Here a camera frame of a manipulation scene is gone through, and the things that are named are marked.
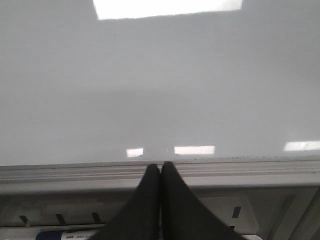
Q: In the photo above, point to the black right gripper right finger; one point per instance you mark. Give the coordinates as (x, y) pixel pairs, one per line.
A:
(183, 216)

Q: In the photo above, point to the white whiteboard with aluminium frame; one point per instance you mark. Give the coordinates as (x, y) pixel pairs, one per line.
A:
(86, 103)

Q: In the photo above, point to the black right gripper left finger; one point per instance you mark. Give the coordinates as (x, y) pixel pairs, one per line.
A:
(140, 217)

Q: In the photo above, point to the white marker tray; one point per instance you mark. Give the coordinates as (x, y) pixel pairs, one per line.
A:
(256, 214)

